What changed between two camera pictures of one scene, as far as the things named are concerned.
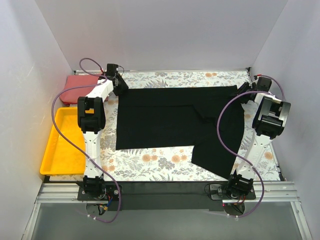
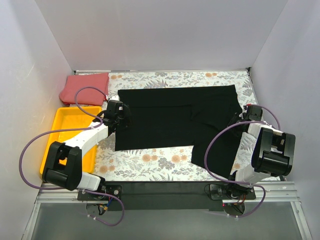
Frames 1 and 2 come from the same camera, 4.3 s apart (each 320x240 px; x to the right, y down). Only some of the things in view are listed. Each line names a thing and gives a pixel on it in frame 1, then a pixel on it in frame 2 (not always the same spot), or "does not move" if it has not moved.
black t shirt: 211,119 does not move
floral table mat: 172,164 does not move
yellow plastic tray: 61,157 does not move
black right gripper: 243,90 -> 238,121
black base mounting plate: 164,195 does not move
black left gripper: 121,86 -> 125,116
